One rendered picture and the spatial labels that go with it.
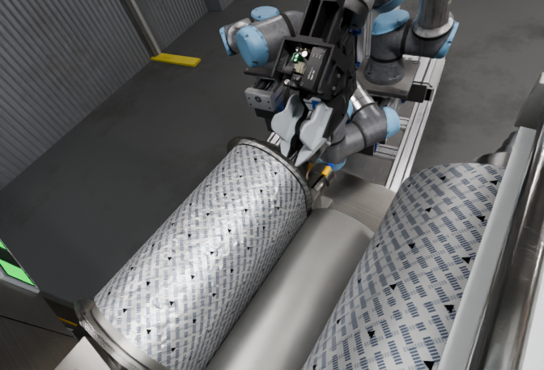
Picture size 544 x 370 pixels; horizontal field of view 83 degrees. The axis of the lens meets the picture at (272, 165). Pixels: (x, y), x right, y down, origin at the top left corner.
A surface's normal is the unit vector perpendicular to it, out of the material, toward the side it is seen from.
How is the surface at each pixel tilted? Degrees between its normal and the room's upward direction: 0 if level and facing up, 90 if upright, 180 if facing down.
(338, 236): 7
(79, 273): 0
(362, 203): 0
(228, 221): 28
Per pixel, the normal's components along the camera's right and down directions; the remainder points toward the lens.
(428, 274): -0.50, -0.72
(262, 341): -0.29, -0.67
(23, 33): 0.87, 0.26
